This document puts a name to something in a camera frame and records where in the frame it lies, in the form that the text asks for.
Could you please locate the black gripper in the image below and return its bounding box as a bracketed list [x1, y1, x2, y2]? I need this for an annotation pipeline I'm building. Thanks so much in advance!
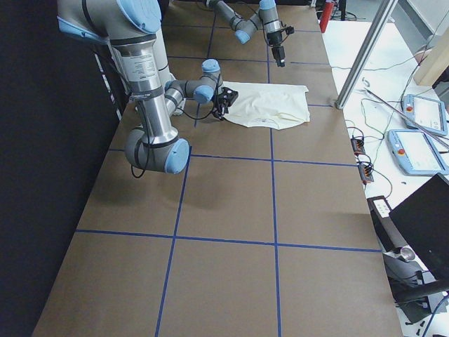
[266, 29, 286, 67]
[212, 103, 228, 120]

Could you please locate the cream long-sleeve cat shirt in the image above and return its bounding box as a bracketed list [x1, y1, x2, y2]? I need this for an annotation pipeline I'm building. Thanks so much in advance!
[224, 81, 310, 130]

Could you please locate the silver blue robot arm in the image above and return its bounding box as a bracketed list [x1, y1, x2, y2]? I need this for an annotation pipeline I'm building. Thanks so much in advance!
[203, 0, 295, 67]
[58, 1, 238, 174]

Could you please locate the red cylinder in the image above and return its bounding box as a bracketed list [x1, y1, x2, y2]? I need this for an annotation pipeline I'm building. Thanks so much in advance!
[319, 0, 335, 34]

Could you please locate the orange black connector module far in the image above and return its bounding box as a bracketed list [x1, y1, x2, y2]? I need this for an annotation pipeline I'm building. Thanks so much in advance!
[350, 137, 366, 155]

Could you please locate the orange black connector module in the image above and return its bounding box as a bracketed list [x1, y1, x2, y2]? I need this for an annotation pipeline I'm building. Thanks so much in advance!
[358, 161, 374, 185]
[350, 137, 366, 155]

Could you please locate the orange black connector module near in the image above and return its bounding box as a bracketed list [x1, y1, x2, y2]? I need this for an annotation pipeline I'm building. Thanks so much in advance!
[358, 161, 374, 185]

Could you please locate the far blue teach pendant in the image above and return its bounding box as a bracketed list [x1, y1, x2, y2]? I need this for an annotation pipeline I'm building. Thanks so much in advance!
[402, 94, 448, 136]

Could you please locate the blue teach pendant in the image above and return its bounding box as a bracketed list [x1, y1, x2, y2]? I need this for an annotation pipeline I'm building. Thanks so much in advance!
[402, 94, 448, 136]
[387, 129, 448, 176]

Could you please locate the long reacher grabber tool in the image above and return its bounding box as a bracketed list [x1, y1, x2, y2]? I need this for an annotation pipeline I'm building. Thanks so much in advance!
[363, 86, 448, 149]

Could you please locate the near blue teach pendant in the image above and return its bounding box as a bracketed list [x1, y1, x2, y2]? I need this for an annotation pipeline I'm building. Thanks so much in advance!
[387, 129, 448, 176]

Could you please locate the black box with white label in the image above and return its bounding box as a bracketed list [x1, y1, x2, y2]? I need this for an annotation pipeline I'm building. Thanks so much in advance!
[367, 196, 408, 251]

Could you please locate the black monitor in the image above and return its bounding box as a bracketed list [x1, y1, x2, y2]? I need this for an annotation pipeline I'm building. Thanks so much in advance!
[389, 173, 448, 279]

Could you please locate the silver metal cup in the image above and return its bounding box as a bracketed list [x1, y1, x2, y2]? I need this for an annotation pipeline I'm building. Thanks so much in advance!
[393, 246, 416, 263]

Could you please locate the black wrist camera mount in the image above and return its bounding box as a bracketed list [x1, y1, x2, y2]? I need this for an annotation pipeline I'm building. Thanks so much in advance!
[282, 26, 295, 36]
[218, 86, 239, 109]

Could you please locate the aluminium frame post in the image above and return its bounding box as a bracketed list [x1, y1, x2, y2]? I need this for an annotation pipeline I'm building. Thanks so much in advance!
[335, 0, 398, 110]

